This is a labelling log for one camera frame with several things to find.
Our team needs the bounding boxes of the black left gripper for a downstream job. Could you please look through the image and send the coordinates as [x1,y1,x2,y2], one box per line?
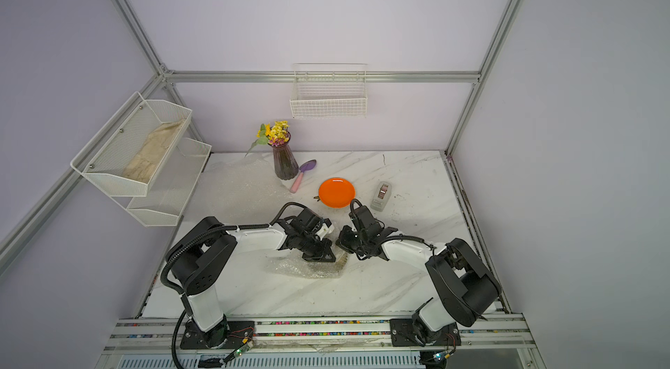
[297,234,335,264]

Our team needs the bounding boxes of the yellow patterned dinner plate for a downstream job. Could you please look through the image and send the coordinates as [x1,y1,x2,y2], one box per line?
[335,256,349,272]

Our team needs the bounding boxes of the clear bubble wrap sheet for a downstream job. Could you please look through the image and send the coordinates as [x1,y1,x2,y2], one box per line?
[265,255,344,279]
[185,156,291,224]

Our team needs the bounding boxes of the white tape dispenser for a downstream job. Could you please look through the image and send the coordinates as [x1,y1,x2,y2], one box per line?
[370,182,393,212]

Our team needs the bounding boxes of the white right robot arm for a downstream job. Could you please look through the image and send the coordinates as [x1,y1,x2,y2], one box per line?
[336,199,502,346]

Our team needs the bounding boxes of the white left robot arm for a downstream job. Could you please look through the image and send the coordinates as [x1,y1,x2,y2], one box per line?
[160,202,336,349]

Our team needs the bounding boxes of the orange dinner plate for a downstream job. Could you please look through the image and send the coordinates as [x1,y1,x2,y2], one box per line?
[318,177,356,209]

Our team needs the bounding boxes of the yellow artificial flowers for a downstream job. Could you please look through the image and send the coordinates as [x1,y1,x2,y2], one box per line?
[246,121,291,155]

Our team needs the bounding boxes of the beige cloth in shelf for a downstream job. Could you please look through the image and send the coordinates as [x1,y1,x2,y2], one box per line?
[122,120,184,183]

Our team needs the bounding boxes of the white mesh two-tier shelf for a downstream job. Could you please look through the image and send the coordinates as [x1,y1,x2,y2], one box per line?
[71,93,211,227]

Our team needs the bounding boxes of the white wire wall basket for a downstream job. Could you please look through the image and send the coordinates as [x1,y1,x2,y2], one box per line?
[290,63,368,120]

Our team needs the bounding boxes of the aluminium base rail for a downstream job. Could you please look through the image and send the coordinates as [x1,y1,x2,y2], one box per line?
[96,313,546,368]

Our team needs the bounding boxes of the aluminium frame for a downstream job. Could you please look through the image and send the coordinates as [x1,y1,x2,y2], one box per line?
[1,0,523,276]

